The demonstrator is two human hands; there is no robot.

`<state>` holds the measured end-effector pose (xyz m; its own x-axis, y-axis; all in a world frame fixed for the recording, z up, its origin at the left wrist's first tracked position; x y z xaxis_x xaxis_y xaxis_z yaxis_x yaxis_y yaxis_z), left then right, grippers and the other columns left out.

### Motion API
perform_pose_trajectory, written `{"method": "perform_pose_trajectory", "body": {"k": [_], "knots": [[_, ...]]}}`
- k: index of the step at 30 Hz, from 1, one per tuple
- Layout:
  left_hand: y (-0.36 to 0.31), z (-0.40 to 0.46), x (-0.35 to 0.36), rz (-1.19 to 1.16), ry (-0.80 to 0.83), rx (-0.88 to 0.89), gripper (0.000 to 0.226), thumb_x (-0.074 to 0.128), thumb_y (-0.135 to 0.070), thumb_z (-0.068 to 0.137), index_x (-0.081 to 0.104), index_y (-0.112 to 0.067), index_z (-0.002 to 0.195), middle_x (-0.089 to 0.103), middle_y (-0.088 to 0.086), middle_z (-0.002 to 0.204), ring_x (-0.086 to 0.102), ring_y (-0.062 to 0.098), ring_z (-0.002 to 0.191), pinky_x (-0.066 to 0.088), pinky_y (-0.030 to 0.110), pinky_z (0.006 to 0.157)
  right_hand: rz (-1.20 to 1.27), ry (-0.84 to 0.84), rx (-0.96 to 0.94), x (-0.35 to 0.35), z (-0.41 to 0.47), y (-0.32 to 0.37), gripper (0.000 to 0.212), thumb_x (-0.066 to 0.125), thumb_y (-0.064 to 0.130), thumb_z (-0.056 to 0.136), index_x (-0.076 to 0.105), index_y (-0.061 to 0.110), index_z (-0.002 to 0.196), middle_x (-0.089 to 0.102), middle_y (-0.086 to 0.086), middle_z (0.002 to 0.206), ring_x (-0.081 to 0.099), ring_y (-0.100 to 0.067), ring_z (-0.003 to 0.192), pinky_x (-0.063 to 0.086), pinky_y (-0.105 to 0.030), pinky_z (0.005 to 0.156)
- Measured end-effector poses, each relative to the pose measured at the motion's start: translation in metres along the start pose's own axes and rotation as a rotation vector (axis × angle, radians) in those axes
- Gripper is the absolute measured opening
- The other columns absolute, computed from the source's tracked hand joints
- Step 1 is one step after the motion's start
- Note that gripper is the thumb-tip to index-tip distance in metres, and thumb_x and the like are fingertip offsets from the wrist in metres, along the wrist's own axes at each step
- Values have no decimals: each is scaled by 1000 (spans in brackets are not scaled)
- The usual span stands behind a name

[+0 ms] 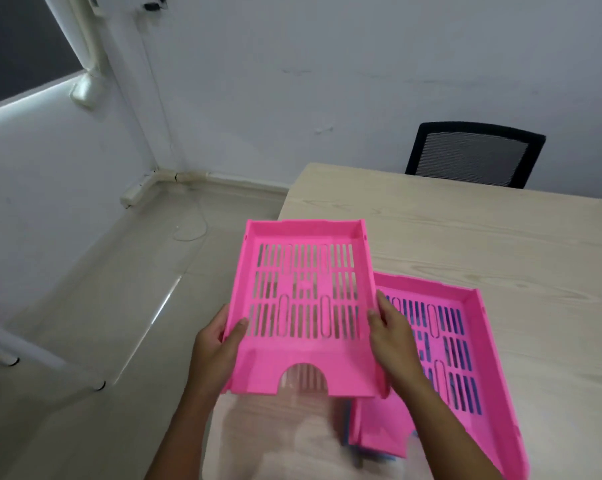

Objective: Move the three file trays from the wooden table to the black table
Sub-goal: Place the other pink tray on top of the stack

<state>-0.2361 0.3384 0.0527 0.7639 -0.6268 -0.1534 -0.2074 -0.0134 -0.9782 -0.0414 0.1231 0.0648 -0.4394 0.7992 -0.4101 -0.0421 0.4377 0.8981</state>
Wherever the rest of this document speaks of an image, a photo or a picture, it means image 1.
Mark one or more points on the person's right hand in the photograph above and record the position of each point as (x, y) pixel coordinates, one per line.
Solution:
(393, 344)

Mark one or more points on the person's left hand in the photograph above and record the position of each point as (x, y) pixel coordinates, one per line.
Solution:
(213, 359)

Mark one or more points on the pink plastic tray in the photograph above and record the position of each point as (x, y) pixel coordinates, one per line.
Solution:
(261, 367)
(381, 434)

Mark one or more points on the person's left forearm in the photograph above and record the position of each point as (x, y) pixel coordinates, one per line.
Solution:
(186, 439)

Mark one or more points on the person's right forearm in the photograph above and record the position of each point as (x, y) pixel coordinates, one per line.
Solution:
(451, 434)

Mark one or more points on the black mesh office chair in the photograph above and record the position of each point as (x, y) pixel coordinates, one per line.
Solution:
(473, 154)

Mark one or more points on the dark grey roller blind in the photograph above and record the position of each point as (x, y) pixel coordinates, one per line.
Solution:
(16, 39)

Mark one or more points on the white metal table frame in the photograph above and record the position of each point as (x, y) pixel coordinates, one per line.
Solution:
(26, 352)

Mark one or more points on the white wall pipe cover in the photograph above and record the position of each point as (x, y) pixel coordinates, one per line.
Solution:
(83, 44)

